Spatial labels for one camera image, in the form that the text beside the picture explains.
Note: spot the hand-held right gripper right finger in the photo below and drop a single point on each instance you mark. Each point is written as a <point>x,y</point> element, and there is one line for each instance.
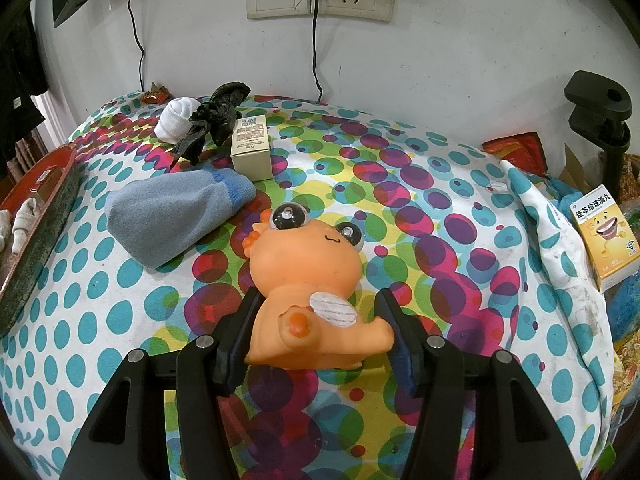
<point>400,355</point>

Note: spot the dark hanging jacket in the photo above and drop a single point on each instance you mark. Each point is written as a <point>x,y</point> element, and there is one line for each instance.
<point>17,90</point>

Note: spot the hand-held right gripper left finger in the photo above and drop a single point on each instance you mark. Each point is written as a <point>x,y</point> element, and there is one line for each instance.
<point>240,342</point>

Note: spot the red snack packet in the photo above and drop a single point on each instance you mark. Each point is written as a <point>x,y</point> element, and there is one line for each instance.
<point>515,147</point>

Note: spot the red candy wrapper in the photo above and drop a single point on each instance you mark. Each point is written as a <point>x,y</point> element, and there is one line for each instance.
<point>155,95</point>

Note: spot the orange rubber toy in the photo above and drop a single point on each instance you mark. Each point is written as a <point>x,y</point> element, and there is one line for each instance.
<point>300,280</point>

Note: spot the yellow printed packet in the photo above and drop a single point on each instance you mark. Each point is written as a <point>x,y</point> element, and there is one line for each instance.
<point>627,370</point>

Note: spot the beige small box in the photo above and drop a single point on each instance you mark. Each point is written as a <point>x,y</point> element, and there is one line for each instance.
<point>252,155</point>

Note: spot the grey-white sock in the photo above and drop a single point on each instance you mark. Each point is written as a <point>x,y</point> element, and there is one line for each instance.
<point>26,225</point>

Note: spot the blue plastic bag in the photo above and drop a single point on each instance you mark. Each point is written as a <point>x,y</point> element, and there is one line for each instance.
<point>622,310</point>

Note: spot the brown slatted furniture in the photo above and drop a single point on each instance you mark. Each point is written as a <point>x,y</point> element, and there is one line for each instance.
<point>32,145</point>

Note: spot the brown cardboard box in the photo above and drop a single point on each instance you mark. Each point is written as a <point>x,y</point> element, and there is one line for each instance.
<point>575,172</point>

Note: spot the yellow medicine box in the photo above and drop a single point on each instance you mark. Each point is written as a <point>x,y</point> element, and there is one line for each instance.
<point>607,240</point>

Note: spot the black plastic bag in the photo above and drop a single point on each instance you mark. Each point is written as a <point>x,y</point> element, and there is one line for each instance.
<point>220,105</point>

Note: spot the red round tray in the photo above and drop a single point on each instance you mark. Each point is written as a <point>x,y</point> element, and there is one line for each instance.
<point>45,240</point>

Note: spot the blue sock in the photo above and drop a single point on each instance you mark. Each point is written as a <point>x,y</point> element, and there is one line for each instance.
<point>170,215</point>

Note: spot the white sock ball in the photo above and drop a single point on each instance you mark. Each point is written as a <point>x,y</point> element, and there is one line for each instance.
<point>175,120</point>

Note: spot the polka dot bed sheet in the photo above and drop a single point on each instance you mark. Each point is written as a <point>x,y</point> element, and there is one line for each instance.
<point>500,360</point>

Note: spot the black clamp stand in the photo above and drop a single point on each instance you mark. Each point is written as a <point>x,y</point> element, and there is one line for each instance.
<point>597,110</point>

